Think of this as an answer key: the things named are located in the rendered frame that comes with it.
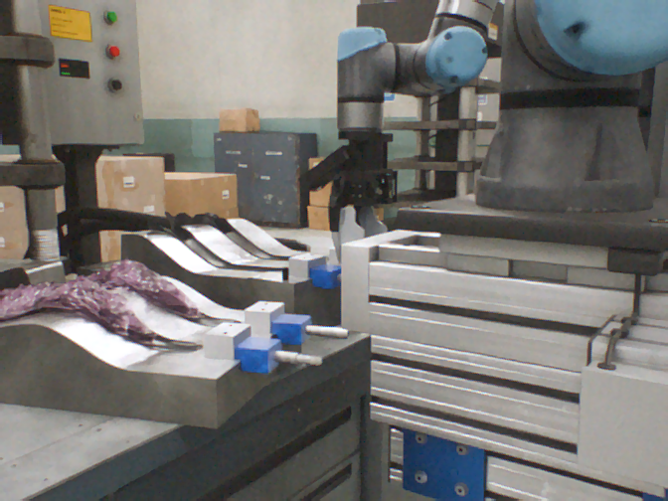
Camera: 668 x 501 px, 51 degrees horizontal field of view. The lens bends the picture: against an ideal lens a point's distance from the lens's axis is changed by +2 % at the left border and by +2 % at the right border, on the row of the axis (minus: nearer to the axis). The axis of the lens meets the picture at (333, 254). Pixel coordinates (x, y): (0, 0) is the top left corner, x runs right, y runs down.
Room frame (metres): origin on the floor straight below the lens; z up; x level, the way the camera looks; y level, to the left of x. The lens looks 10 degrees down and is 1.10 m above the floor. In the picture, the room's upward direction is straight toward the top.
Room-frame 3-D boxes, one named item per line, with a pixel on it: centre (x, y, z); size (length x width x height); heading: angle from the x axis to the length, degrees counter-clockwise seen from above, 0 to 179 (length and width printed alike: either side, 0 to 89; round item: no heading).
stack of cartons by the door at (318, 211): (7.95, -0.14, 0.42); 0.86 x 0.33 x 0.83; 61
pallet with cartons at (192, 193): (6.11, 1.57, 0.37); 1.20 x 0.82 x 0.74; 69
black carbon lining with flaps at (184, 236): (1.20, 0.18, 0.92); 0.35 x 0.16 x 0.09; 56
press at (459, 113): (5.66, -0.92, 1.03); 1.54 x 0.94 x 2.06; 151
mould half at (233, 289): (1.22, 0.19, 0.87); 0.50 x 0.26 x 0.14; 56
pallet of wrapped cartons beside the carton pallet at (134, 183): (5.16, 1.93, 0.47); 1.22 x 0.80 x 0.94; 65
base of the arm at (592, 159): (0.64, -0.21, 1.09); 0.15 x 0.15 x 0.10
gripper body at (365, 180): (1.11, -0.05, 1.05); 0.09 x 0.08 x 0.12; 56
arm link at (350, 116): (1.12, -0.04, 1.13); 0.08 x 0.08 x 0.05
